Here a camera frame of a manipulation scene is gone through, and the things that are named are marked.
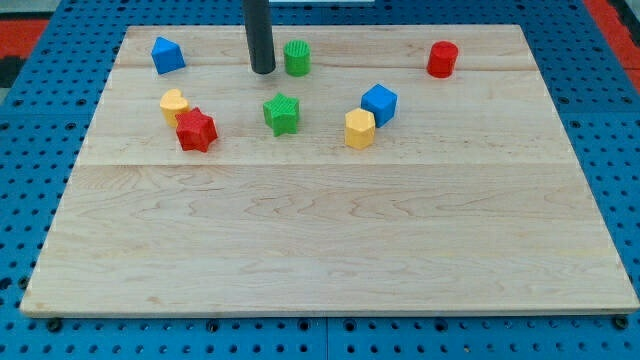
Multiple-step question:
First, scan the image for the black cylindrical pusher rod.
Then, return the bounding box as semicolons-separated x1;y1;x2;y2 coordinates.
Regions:
242;0;276;75

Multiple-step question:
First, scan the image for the green star block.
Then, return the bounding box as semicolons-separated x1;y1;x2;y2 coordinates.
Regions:
263;93;300;137

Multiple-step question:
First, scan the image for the yellow heart block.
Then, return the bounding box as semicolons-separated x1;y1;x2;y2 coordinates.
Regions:
159;88;191;128

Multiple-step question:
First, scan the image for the red star block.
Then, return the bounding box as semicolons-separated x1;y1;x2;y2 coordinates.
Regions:
176;107;218;153

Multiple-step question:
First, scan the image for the green cylinder block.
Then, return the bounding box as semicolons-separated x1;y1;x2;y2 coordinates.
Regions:
283;39;311;77

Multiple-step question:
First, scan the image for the blue triangular prism block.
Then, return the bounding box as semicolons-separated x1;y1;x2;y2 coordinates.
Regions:
151;37;186;75

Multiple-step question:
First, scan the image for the yellow hexagon block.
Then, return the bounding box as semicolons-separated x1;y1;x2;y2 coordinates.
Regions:
344;108;375;150

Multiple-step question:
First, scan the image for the blue cube block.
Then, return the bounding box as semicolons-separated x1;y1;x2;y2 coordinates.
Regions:
360;84;398;128

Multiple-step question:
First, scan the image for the red cylinder block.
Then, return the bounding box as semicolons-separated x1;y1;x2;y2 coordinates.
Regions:
426;41;459;78

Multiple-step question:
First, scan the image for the light wooden board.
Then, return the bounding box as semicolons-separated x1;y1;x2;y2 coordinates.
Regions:
20;25;639;318

